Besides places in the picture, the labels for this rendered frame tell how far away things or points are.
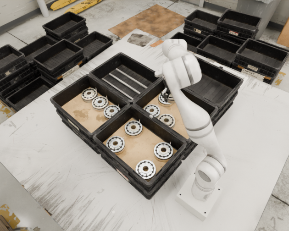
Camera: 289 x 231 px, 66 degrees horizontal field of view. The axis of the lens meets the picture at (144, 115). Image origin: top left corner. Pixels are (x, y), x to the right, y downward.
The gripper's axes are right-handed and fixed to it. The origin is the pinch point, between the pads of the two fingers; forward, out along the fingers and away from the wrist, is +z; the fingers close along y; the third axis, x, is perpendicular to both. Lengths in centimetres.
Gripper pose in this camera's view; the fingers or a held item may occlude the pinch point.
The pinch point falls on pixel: (169, 96)
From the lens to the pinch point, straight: 121.0
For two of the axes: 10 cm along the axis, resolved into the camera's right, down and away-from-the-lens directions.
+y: 6.2, -6.3, 4.7
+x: -7.9, -4.8, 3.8
